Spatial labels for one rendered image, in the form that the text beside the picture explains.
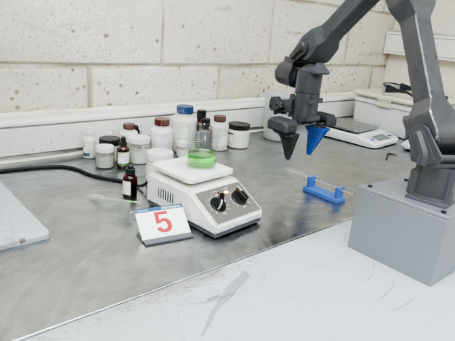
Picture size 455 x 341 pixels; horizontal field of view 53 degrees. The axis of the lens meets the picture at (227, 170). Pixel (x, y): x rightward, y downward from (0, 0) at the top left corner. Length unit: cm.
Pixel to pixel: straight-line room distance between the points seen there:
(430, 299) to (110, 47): 96
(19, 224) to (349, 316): 55
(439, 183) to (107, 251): 54
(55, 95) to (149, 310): 75
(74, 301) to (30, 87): 69
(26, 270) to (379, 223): 56
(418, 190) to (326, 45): 39
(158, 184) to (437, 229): 49
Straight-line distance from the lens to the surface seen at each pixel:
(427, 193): 79
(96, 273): 71
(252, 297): 67
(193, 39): 144
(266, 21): 163
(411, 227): 78
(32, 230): 83
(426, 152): 77
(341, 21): 98
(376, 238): 82
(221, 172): 88
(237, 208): 85
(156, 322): 61
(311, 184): 109
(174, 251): 77
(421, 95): 82
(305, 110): 105
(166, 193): 87
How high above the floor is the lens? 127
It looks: 18 degrees down
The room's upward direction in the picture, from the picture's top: 5 degrees clockwise
